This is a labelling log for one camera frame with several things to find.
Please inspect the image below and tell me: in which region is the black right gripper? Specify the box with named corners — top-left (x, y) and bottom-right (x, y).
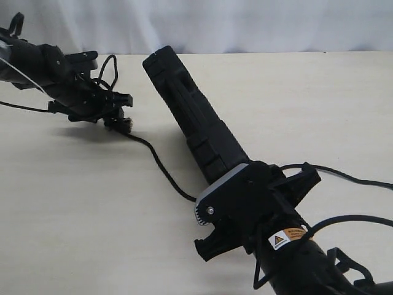
top-left (194, 161), bottom-right (321, 261)

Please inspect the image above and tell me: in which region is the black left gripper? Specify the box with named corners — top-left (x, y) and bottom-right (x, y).
top-left (47, 50), bottom-right (133, 132)

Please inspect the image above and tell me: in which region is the white backdrop curtain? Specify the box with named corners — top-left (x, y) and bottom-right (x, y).
top-left (1, 1), bottom-right (392, 54)

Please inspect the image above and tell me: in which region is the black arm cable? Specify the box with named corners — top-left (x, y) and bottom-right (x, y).
top-left (0, 100), bottom-right (59, 114)
top-left (253, 214), bottom-right (393, 291)

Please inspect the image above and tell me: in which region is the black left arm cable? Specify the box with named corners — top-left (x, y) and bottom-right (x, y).
top-left (0, 100), bottom-right (59, 114)

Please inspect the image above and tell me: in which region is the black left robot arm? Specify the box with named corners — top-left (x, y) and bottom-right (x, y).
top-left (1, 12), bottom-right (133, 134)

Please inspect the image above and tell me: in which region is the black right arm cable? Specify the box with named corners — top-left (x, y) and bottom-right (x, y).
top-left (253, 214), bottom-right (393, 291)

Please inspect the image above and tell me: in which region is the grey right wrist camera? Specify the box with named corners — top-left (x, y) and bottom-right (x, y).
top-left (193, 163), bottom-right (250, 228)

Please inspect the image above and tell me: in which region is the black braided rope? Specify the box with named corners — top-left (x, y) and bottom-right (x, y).
top-left (97, 53), bottom-right (393, 203)

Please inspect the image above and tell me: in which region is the black plastic carrying case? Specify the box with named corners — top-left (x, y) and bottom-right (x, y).
top-left (142, 45), bottom-right (251, 184)

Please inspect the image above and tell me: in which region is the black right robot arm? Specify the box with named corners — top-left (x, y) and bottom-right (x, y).
top-left (195, 161), bottom-right (392, 294)

